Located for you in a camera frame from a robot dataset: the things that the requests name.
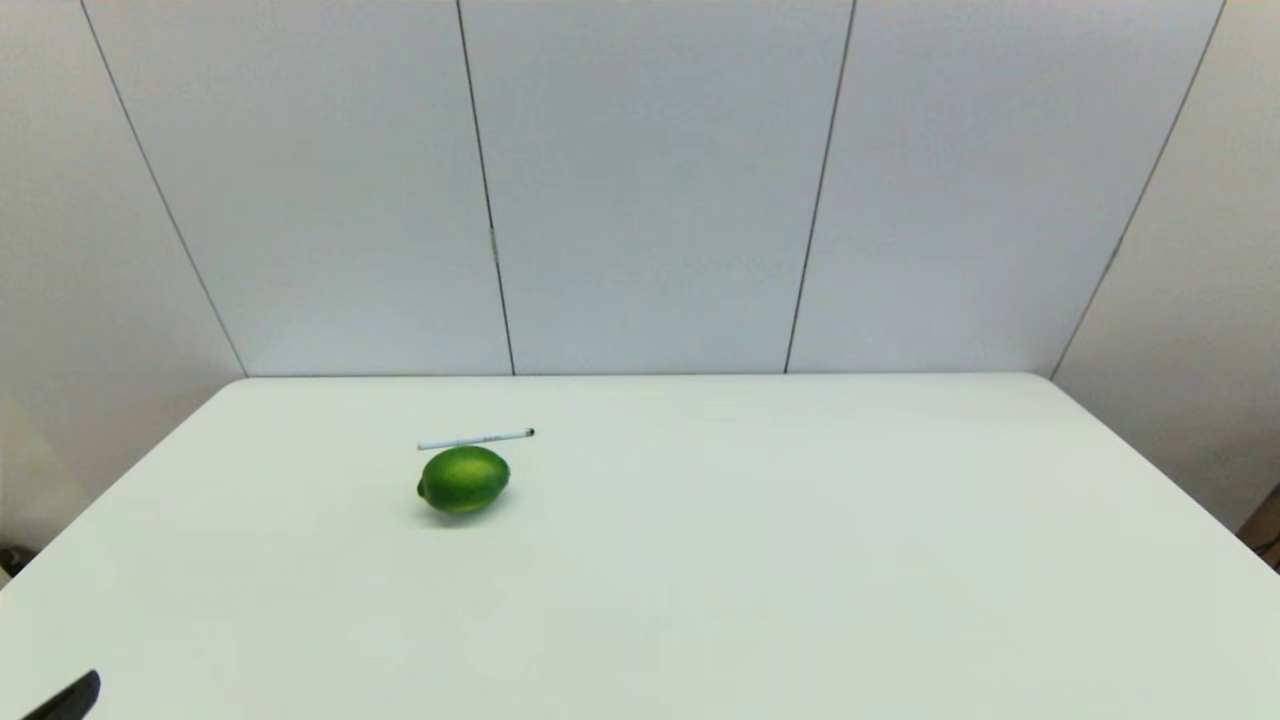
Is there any white pen with black cap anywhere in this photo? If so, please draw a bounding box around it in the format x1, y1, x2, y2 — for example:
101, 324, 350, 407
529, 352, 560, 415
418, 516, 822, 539
417, 428, 536, 452

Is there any green lime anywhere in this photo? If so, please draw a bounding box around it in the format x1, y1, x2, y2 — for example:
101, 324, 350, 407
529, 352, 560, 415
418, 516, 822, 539
417, 446, 511, 515

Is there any brown wooden furniture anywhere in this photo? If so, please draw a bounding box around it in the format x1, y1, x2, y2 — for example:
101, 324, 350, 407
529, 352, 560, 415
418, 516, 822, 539
1237, 483, 1280, 573

